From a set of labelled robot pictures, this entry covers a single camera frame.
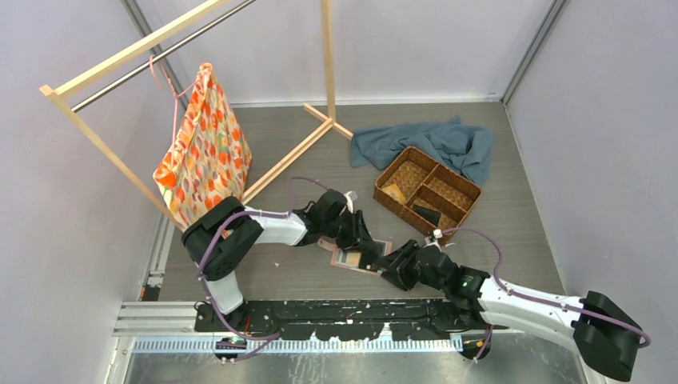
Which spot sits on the pink clothes hanger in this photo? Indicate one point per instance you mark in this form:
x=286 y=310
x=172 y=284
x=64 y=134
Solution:
x=176 y=94

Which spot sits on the orange credit card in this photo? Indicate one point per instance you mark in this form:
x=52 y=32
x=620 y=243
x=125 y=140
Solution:
x=395 y=193

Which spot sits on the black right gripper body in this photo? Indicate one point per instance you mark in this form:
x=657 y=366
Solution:
x=410 y=272

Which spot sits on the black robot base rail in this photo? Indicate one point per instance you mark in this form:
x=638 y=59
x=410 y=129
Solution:
x=347 y=320

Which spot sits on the yellow credit card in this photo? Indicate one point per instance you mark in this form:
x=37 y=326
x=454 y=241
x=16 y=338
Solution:
x=349 y=259

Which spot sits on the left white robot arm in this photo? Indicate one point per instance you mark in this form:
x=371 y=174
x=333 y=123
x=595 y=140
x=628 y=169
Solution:
x=218 y=241

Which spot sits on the blue-grey crumpled cloth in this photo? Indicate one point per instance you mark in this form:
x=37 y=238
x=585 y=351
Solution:
x=465 y=149

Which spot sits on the woven wicker divided basket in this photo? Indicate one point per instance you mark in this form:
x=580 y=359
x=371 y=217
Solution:
x=428 y=183

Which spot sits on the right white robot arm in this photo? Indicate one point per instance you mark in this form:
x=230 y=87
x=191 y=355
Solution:
x=594 y=327

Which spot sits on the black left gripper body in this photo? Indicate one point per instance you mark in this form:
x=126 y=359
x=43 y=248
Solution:
x=346 y=230

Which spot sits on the orange floral hanging garment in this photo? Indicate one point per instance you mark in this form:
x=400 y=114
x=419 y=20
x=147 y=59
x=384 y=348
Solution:
x=208 y=159

